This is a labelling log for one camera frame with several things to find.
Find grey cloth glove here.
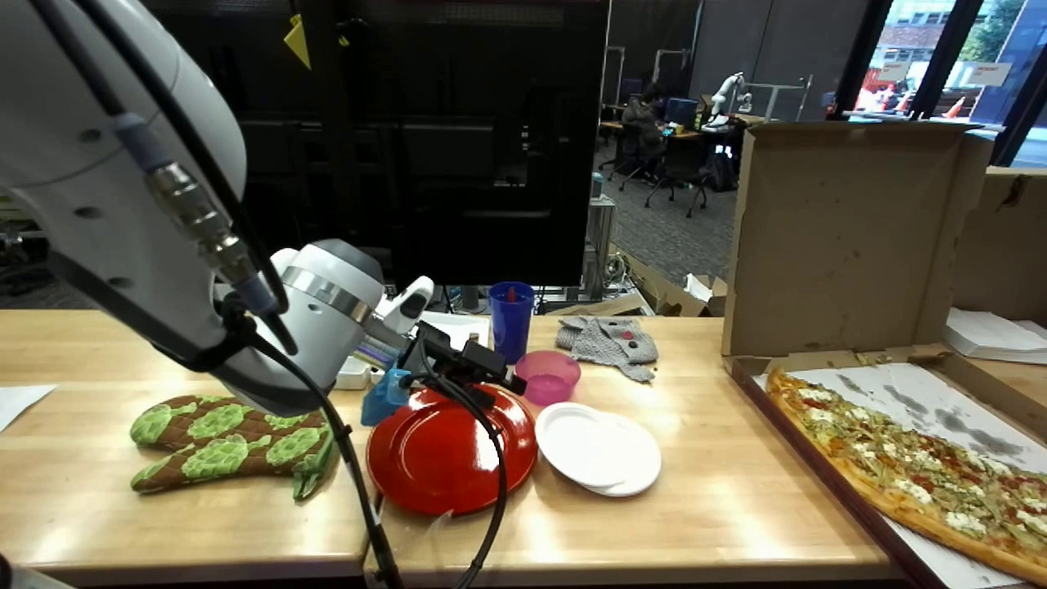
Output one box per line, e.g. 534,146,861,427
553,315,661,385

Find rectangular pizza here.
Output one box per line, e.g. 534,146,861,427
766,365,1047,589

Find large black panel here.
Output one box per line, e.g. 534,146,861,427
140,0,610,290

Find open cardboard pizza box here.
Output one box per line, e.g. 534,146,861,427
720,117,1047,589

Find white paper sheet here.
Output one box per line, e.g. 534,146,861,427
0,382,55,436

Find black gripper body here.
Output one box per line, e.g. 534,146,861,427
396,320,478,379

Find red plate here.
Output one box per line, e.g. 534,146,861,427
368,379,539,519

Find brown green oven mitt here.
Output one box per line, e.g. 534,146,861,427
127,392,341,506

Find grey metal cylinder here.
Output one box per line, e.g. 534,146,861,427
582,174,619,301

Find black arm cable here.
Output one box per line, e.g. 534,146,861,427
30,0,519,589

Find white flat box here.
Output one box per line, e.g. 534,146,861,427
415,308,496,352

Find pink translucent bowl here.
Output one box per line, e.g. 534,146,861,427
511,347,586,413

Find stack of white papers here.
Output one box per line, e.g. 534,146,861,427
944,308,1047,365

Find yellow triangle sticker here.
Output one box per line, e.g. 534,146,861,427
282,8,319,74

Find blue plastic cup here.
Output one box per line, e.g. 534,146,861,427
488,278,537,365

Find brown cardboard box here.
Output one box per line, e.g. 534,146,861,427
946,163,1047,326

